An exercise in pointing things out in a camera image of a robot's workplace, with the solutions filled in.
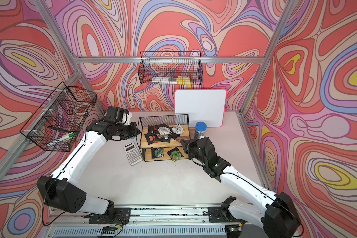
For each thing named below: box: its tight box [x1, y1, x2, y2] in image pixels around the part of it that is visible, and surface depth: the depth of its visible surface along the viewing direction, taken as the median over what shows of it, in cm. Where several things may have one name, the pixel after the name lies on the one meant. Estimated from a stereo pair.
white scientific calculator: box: [122, 141, 143, 167], surface depth 97 cm
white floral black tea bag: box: [171, 123, 185, 135], surface depth 88 cm
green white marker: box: [46, 132, 76, 147], surface depth 73 cm
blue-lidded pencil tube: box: [194, 120, 208, 140], surface depth 88 cm
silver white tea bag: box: [157, 126, 173, 135], surface depth 86 cm
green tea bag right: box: [166, 146, 184, 163], surface depth 95 cm
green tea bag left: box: [154, 146, 165, 159], surface depth 97 cm
